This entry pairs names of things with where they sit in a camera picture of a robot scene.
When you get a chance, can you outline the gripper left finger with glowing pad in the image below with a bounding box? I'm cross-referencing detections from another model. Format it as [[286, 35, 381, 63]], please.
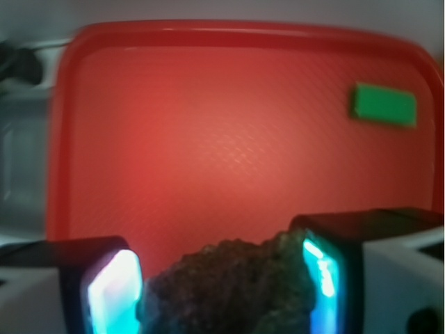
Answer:
[[1, 237, 143, 333]]

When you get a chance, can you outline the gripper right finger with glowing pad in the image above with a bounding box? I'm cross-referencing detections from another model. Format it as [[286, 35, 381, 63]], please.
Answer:
[[290, 208, 444, 333]]

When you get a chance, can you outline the brown grey rock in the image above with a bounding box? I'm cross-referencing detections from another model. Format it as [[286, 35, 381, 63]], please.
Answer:
[[136, 230, 316, 333]]

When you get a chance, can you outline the green rectangular block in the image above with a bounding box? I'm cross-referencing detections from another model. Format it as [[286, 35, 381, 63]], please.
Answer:
[[350, 82, 417, 127]]

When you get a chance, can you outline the red plastic tray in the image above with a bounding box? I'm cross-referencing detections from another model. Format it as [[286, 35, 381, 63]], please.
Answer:
[[46, 21, 444, 273]]

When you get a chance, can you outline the grey metal sink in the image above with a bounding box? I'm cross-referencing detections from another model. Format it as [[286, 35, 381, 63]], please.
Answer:
[[1, 93, 49, 239]]

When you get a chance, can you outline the black faucet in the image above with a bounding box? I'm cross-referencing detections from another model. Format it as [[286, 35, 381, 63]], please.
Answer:
[[1, 41, 44, 86]]

